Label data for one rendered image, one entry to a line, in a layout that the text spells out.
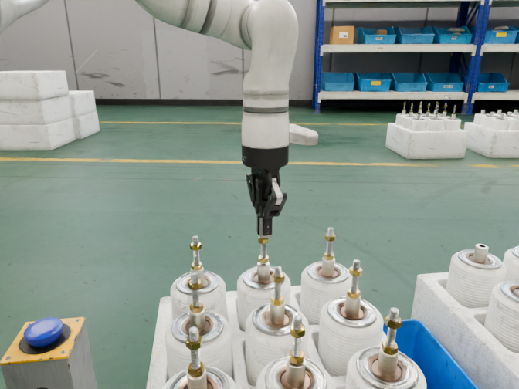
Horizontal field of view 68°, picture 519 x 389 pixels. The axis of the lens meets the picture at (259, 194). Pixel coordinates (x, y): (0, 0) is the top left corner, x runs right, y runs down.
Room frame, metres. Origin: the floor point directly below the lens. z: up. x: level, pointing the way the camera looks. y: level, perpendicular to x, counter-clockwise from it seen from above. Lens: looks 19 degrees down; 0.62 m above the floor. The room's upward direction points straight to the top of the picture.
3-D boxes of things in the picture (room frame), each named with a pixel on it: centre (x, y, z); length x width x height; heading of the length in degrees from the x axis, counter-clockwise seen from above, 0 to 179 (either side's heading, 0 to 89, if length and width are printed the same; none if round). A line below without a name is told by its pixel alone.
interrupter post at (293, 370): (0.37, -0.04, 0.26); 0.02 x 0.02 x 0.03
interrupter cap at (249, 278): (0.60, -0.01, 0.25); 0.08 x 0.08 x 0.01
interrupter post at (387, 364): (0.39, -0.16, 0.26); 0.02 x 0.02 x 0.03
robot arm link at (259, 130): (0.61, -0.03, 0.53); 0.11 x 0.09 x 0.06; 111
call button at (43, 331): (0.37, 0.25, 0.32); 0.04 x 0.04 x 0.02
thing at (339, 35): (5.00, -0.99, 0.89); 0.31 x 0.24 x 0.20; 177
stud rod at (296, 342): (0.37, -0.04, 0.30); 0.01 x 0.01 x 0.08
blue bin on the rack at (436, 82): (5.00, -2.27, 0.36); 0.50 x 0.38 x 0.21; 178
